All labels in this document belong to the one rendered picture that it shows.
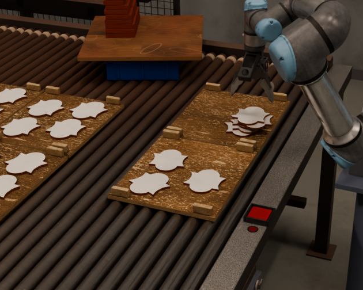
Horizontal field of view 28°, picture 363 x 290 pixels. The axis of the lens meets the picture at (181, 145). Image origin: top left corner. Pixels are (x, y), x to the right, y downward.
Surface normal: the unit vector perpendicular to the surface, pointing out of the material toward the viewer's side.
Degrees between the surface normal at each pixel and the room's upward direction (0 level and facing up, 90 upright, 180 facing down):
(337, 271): 0
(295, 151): 0
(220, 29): 90
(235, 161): 0
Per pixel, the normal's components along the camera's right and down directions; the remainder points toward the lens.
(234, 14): -0.42, 0.45
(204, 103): -0.02, -0.87
